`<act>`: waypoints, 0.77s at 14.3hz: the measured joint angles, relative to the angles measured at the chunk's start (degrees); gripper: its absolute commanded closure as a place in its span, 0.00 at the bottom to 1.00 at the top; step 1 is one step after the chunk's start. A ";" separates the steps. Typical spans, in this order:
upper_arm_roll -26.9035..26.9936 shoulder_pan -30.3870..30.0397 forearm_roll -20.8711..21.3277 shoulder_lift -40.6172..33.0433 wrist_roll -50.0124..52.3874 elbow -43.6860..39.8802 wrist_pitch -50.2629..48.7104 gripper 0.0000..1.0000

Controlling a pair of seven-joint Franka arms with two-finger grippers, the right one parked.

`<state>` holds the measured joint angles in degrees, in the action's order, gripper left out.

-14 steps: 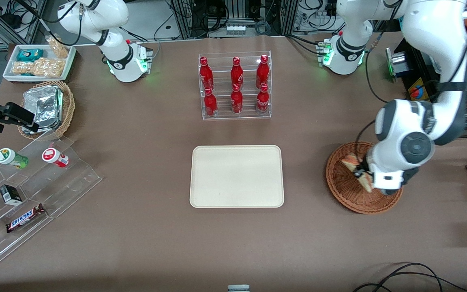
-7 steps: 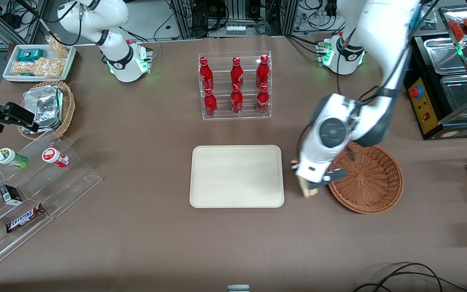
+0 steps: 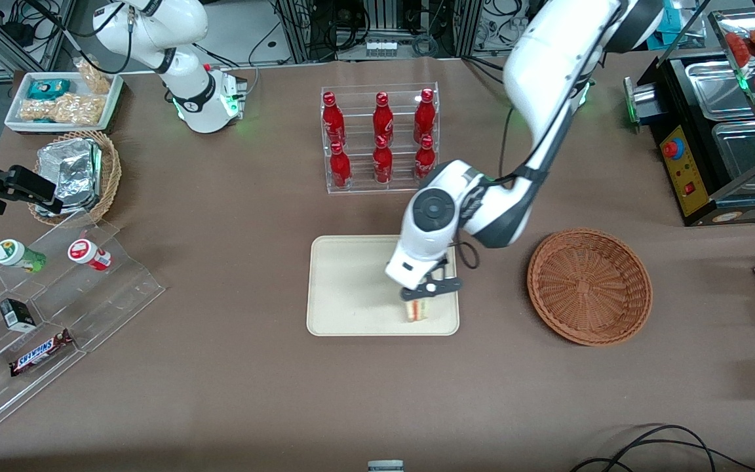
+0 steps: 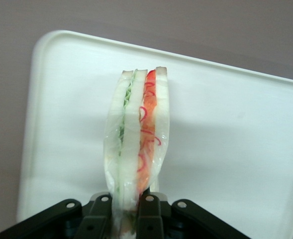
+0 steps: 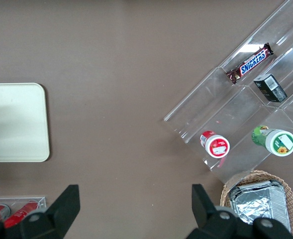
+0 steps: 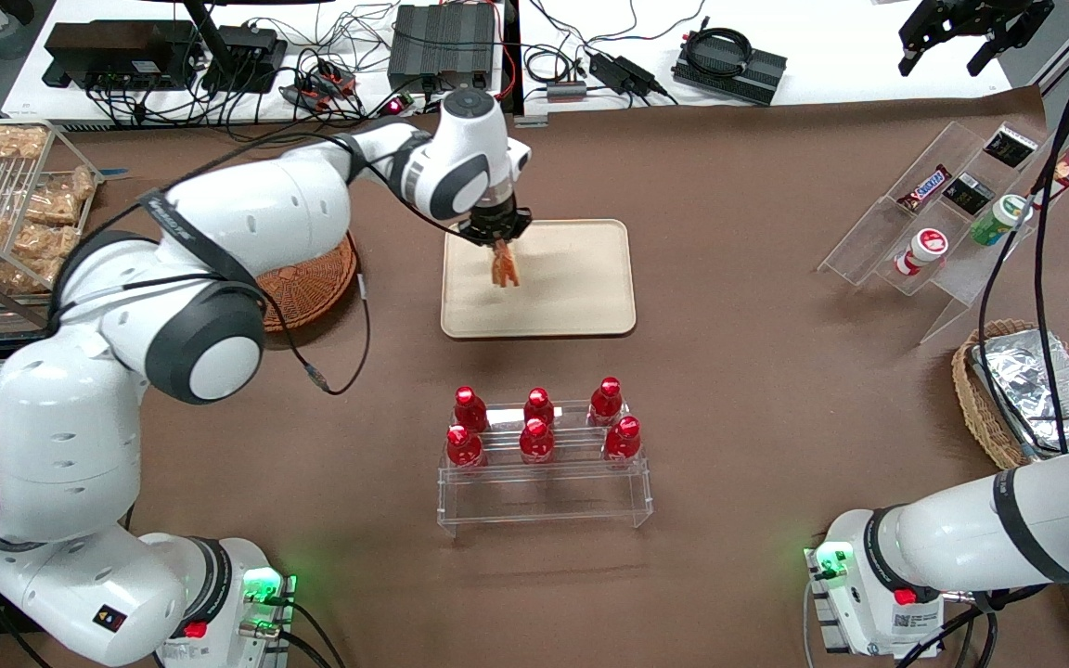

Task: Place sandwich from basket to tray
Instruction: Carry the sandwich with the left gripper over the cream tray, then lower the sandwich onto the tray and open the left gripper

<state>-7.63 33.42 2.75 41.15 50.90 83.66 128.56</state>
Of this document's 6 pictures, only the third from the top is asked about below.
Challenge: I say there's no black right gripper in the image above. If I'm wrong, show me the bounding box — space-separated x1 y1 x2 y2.
0 165 64 215

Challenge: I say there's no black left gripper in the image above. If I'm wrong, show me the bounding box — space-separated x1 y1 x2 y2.
401 258 463 302

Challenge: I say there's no triangle sandwich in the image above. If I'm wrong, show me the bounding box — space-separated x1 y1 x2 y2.
404 296 432 323

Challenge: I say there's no cream plastic serving tray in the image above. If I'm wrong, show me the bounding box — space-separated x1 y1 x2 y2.
306 234 461 338

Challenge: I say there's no white snack tray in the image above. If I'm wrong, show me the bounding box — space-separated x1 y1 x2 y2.
4 71 124 135

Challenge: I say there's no small wicker basket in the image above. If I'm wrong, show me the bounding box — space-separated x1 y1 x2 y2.
27 130 123 227

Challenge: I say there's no large round wicker basket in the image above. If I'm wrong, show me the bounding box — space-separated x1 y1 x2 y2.
526 227 653 347

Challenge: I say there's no green lidded cup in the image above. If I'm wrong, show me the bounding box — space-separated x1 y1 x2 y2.
0 239 47 274

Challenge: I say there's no aluminium foil container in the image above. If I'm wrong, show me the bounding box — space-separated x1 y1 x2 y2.
35 139 103 216

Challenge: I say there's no red lidded cup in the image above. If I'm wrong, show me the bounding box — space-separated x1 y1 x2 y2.
68 239 113 271

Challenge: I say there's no clear nut snack bag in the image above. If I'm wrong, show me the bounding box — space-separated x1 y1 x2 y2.
18 97 57 123
53 93 104 125
75 58 113 94

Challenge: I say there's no clear acrylic bottle rack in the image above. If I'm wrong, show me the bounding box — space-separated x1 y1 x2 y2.
320 82 440 195

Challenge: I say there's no small black carton box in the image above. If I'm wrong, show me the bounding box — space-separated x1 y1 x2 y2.
0 298 37 333

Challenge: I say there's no teal snack packet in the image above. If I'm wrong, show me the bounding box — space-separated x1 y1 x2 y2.
27 79 71 100

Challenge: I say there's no red cola bottle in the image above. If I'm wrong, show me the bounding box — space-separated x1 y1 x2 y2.
322 92 345 146
373 135 393 184
373 92 395 142
414 88 436 142
415 135 436 182
330 142 352 189

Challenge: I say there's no clear acrylic stepped stand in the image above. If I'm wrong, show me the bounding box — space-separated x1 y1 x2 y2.
0 210 167 443

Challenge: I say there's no Snickers chocolate bar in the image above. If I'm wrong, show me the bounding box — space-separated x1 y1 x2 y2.
9 329 75 378

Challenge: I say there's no black food warmer cabinet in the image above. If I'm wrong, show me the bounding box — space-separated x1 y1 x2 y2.
653 10 755 227

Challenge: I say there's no teal cardboard box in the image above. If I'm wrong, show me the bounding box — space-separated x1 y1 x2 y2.
659 7 699 47

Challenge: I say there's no black base cable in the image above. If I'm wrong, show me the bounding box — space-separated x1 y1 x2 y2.
461 56 509 83

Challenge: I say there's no black floor cable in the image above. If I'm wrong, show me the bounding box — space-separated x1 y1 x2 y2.
571 438 755 472
604 424 718 472

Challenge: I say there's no steel cylinder with green ring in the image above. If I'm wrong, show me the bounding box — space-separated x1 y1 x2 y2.
623 77 660 127

